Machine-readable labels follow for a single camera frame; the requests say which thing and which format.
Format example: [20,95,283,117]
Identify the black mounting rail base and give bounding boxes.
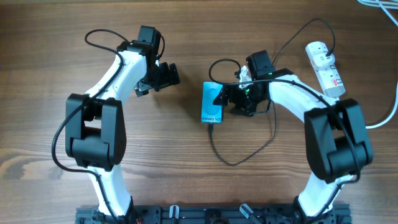
[75,204,352,224]

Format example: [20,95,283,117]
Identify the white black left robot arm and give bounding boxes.
[59,26,180,223]

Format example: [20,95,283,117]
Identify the black charger cable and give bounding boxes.
[208,17,337,167]

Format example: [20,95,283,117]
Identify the blue screen smartphone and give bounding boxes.
[201,82,223,123]

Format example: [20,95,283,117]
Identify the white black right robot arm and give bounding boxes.
[213,50,373,223]

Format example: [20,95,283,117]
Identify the white power strip cord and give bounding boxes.
[365,79,398,130]

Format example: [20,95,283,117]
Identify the white cables at corner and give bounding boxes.
[356,0,398,29]

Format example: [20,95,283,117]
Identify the white charger adapter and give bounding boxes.
[312,52,335,70]

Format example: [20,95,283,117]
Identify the white power strip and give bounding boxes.
[305,41,346,98]

